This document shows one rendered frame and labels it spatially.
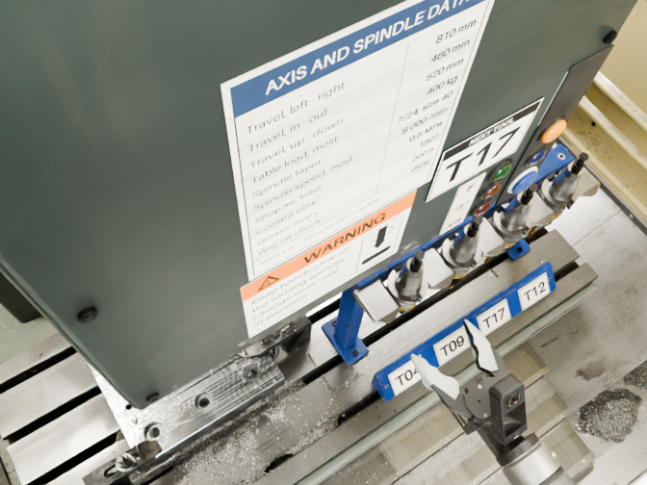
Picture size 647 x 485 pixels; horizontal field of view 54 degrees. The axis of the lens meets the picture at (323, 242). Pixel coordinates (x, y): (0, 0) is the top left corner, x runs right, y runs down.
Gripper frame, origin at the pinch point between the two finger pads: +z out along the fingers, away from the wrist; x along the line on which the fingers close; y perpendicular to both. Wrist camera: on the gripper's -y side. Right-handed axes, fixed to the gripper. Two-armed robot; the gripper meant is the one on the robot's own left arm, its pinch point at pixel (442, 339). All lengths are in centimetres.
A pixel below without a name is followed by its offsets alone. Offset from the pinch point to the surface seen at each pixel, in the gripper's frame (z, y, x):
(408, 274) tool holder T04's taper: 9.6, -8.3, -1.4
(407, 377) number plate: 0.6, 26.2, -0.3
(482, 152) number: 4, -54, -9
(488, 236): 9.8, -1.7, 17.0
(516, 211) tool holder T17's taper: 9.6, -7.4, 20.5
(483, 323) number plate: 1.2, 25.6, 19.2
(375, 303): 10.0, -1.7, -6.0
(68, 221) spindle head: 5, -69, -38
